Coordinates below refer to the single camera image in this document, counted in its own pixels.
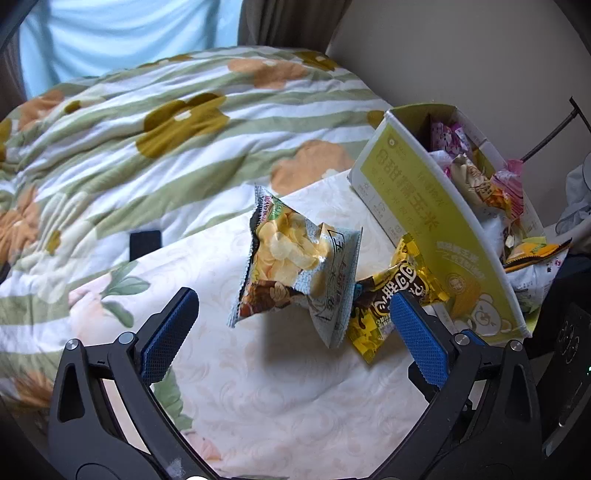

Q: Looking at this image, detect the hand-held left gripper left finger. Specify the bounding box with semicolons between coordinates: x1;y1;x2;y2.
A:
46;287;218;480

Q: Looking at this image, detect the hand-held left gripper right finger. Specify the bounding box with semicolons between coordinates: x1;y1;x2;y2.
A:
374;290;543;480

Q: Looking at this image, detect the yellow brown snack bag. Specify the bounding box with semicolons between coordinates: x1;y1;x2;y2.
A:
347;232;451;365

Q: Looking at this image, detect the yellow cardboard box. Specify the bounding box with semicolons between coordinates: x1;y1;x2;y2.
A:
347;102;546;348

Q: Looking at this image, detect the blue grey chips bag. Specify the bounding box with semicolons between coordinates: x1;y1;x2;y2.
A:
228;184;364;350

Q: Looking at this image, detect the grey white snack bag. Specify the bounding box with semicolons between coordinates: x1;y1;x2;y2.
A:
505;256;566;296

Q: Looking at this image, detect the flat black device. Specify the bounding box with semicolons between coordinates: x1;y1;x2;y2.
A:
129;229;162;263

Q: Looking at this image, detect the yellow black snack bag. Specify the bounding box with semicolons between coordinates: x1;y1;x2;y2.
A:
502;236;572;274

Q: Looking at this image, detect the white plastic pack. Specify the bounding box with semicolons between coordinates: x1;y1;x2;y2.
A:
480;212;514;259

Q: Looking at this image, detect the white floral bed sheet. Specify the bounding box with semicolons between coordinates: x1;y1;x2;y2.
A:
69;168;462;480

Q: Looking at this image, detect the beige cartoon snack bag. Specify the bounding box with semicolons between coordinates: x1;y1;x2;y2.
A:
452;154;511;217

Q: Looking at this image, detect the grey clothing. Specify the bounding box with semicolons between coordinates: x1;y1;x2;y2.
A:
554;152;591;241

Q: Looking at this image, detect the green striped floral blanket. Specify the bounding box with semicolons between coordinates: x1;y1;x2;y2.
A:
0;46;393;407

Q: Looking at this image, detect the pink purple snack packet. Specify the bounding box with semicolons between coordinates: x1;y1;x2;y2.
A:
451;123;470;155
430;121;457;153

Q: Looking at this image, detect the black metal stand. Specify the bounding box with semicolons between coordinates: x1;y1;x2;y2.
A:
522;96;583;162

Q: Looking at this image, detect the brown curtain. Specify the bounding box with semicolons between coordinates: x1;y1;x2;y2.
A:
2;39;28;100
236;0;345;49

